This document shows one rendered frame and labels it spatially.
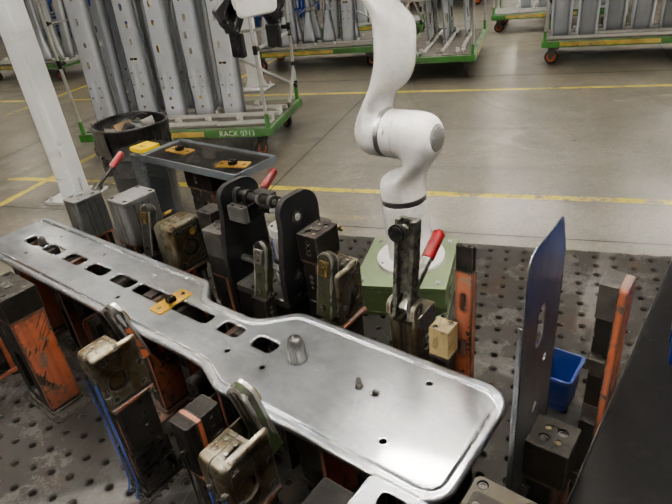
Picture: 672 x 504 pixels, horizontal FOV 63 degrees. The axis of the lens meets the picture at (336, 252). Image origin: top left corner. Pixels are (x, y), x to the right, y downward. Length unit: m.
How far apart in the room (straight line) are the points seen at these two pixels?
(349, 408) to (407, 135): 0.70
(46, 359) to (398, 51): 1.06
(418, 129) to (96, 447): 1.00
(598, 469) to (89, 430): 1.06
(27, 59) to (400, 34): 3.65
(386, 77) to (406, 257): 0.58
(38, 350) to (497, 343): 1.07
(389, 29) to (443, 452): 0.91
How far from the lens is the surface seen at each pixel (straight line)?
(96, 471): 1.32
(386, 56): 1.33
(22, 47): 4.66
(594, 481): 0.75
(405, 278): 0.90
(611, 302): 0.76
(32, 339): 1.39
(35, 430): 1.49
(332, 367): 0.91
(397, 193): 1.40
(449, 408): 0.84
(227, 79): 5.29
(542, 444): 0.70
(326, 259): 1.00
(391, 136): 1.34
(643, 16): 8.00
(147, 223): 1.37
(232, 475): 0.77
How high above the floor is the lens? 1.60
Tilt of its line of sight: 29 degrees down
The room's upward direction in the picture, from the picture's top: 7 degrees counter-clockwise
